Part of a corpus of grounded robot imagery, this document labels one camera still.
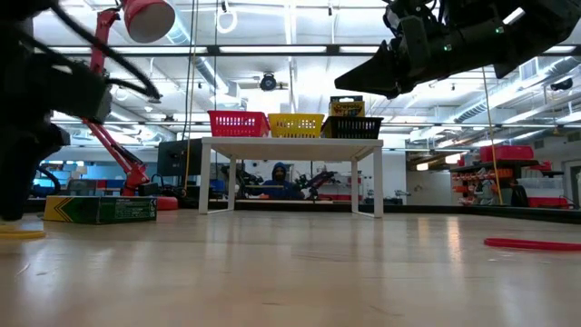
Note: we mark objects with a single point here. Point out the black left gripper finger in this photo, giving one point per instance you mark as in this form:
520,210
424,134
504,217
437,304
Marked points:
11,200

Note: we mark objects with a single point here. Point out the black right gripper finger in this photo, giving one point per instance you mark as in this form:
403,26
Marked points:
381,61
381,86

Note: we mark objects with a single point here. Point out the yellow rubber band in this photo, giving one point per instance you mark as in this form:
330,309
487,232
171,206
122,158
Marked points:
20,234

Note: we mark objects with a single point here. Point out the black plastic basket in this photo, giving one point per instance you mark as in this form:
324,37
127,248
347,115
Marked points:
351,128

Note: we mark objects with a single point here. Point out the yellow plastic basket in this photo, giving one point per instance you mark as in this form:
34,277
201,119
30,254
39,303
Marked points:
295,126

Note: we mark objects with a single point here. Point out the red plastic basket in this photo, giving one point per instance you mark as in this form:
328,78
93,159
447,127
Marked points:
238,125

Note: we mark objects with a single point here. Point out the red rubber band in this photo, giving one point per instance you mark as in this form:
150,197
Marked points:
531,245

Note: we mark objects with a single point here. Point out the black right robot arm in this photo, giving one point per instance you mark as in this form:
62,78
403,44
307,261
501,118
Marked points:
522,32

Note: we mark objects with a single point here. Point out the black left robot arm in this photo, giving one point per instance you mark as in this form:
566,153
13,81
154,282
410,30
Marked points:
45,91

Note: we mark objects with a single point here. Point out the black background robot arm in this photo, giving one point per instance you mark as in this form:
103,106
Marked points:
318,179
243,177

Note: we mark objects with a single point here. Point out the red desk lamp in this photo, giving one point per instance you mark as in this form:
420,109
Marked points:
134,170

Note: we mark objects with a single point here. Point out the black overhead light beam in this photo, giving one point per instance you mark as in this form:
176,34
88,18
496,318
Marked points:
333,50

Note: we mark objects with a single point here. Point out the white perforated riser shelf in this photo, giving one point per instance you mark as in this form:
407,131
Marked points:
290,147

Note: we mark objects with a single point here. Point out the red storage bins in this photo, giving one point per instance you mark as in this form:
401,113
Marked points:
506,153

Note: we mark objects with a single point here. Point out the black shelf cart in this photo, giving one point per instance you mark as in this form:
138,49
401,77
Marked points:
495,164

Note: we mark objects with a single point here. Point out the person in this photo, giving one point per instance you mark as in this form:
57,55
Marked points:
279,181

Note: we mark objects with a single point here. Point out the black ceiling device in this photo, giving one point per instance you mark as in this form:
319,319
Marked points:
562,84

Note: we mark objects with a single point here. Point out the black computer monitor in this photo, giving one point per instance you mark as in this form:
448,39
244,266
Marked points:
177,159

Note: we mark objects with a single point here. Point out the black ceiling camera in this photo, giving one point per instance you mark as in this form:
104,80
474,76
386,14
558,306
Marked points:
268,82

